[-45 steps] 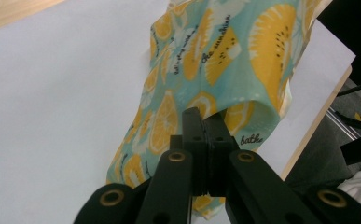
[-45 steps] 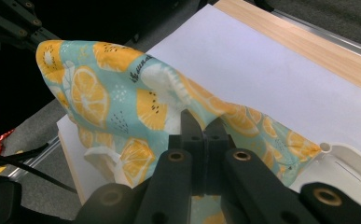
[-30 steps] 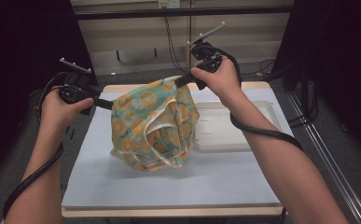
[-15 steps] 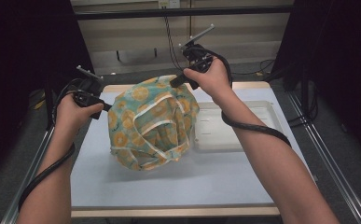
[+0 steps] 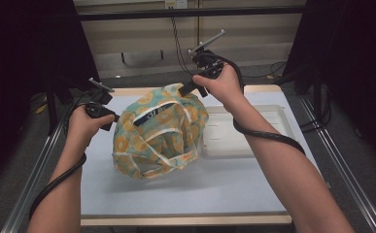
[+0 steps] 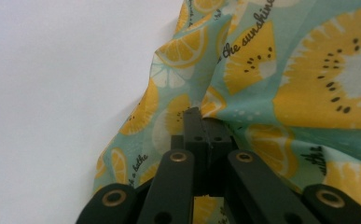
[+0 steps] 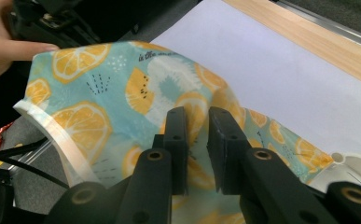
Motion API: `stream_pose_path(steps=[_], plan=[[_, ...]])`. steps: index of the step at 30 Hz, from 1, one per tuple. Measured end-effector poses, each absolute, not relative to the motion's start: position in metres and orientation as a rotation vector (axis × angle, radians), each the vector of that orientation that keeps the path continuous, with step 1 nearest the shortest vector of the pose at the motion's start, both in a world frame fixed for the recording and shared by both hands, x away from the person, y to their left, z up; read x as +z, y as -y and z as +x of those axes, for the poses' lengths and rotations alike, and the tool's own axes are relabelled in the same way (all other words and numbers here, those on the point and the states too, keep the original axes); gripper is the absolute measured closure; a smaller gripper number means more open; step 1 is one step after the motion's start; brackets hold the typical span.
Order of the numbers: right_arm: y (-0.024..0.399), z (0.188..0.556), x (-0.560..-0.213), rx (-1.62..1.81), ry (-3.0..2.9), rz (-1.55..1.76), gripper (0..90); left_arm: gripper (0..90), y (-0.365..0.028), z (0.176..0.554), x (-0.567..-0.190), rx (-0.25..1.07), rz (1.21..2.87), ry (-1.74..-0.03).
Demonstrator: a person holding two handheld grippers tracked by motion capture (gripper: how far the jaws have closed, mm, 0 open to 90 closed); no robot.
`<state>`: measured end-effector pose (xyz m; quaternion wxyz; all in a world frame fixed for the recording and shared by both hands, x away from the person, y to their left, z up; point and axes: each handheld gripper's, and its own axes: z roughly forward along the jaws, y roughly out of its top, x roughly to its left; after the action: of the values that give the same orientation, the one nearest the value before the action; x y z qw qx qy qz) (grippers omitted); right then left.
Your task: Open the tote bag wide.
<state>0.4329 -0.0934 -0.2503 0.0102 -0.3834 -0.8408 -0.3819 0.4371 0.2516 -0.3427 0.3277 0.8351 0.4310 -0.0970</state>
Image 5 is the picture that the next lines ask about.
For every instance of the person's right hand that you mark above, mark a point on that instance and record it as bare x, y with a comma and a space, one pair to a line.
226, 85

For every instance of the white wall socket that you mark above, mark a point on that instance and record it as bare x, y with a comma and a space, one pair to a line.
176, 3

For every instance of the beige wooden cabinet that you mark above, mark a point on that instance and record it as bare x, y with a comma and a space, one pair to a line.
256, 39

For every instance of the white plastic tray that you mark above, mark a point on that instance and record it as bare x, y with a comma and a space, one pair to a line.
222, 136

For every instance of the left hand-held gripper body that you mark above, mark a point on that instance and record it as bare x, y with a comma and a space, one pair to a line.
99, 108

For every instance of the person's left hand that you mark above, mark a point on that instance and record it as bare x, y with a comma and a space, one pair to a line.
82, 127

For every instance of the dark curtain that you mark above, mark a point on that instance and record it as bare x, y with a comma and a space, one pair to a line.
354, 64
23, 64

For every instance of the black metal stand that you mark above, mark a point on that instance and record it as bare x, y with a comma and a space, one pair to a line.
51, 110

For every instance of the black horizontal bar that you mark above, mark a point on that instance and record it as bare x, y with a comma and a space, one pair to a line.
143, 14

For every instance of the teal orange-print cloth bag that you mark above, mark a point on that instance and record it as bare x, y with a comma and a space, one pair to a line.
133, 152

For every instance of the white table mat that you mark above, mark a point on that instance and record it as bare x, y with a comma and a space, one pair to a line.
176, 197

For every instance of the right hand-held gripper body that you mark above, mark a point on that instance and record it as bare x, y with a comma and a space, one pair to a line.
208, 63

